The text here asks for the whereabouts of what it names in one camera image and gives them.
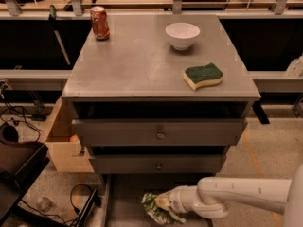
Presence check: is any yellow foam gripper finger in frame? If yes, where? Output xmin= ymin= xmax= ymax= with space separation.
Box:
xmin=154 ymin=193 xmax=170 ymax=211

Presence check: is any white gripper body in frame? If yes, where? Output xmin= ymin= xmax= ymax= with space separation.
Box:
xmin=167 ymin=186 xmax=187 ymax=214

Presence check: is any green jalapeno chip bag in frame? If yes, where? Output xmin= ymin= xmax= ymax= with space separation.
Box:
xmin=142 ymin=193 xmax=186 ymax=225

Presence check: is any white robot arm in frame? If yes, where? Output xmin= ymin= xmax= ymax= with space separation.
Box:
xmin=155 ymin=166 xmax=303 ymax=227

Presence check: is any grey open bottom drawer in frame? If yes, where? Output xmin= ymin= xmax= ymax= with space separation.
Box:
xmin=104 ymin=174 xmax=213 ymax=227

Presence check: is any grey middle drawer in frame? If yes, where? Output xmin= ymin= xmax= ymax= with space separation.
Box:
xmin=90 ymin=154 xmax=226 ymax=174

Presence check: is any grey top drawer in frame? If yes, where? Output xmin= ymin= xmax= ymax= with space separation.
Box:
xmin=72 ymin=119 xmax=247 ymax=147

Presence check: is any grey drawer cabinet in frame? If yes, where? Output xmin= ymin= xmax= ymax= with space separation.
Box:
xmin=61 ymin=13 xmax=262 ymax=184

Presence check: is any light wooden box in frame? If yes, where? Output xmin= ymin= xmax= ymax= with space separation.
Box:
xmin=41 ymin=98 xmax=94 ymax=173

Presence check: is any orange ball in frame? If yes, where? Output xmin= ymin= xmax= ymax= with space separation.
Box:
xmin=69 ymin=135 xmax=79 ymax=143

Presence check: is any clear plastic cup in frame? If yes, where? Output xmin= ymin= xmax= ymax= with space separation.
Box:
xmin=36 ymin=197 xmax=53 ymax=212

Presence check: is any green and yellow sponge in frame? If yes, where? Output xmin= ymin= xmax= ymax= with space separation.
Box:
xmin=183 ymin=62 xmax=223 ymax=91

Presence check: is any white ceramic bowl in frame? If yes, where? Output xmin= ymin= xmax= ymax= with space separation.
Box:
xmin=165 ymin=23 xmax=200 ymax=50

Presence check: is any orange soda can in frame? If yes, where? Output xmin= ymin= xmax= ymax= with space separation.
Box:
xmin=90 ymin=6 xmax=110 ymax=40

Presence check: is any green handled tool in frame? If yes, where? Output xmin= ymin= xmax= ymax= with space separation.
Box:
xmin=48 ymin=5 xmax=71 ymax=65

